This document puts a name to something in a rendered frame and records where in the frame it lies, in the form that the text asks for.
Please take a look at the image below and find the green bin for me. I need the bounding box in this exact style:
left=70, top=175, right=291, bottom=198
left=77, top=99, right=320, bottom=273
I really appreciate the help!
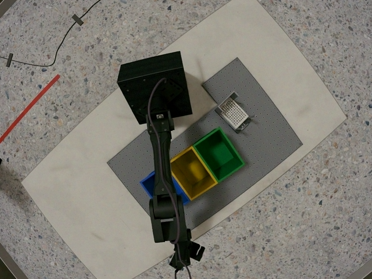
left=192, top=127, right=245, bottom=183

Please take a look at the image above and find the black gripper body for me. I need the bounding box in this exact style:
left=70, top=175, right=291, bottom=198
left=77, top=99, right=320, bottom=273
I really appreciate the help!
left=189, top=241, right=203, bottom=261

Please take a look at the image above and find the blue bin with label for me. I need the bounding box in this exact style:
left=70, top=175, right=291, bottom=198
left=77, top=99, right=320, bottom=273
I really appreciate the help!
left=140, top=171, right=191, bottom=205

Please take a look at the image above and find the yellow open bin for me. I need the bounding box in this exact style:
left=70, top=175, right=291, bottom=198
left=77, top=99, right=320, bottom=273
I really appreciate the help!
left=170, top=144, right=218, bottom=201

